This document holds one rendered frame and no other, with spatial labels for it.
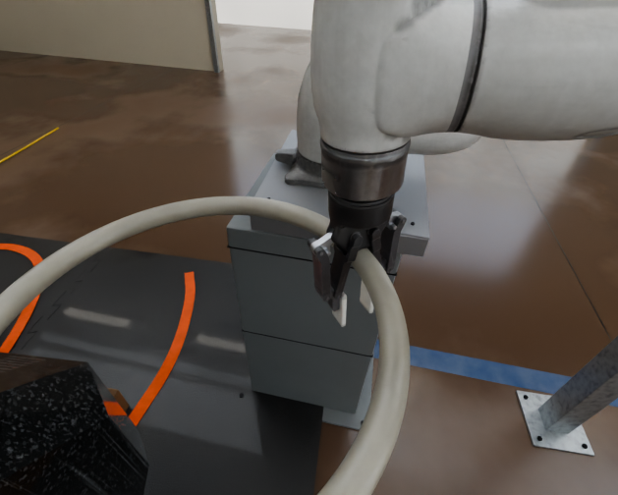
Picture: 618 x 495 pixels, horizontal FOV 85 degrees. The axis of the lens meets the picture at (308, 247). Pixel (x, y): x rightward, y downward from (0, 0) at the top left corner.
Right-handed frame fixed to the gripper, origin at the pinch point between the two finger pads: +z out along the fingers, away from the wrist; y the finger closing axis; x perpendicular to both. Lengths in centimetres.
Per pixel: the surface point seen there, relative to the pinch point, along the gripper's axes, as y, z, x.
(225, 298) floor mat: 12, 84, -87
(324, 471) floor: 5, 88, -3
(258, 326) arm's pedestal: 9, 43, -34
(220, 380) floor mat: 26, 84, -48
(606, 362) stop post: -78, 55, 19
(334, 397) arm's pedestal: -8, 78, -19
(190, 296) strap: 27, 82, -95
